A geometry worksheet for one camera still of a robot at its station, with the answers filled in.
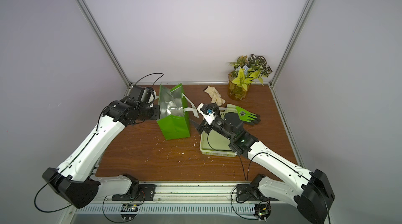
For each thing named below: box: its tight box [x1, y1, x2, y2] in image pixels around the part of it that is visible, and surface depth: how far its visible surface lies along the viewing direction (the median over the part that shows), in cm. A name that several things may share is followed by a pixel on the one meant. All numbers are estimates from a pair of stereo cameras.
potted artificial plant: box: [227, 53, 273, 102], surface depth 99 cm
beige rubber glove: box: [203, 85, 226, 107], surface depth 114 cm
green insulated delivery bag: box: [155, 83, 200, 141], surface depth 89 cm
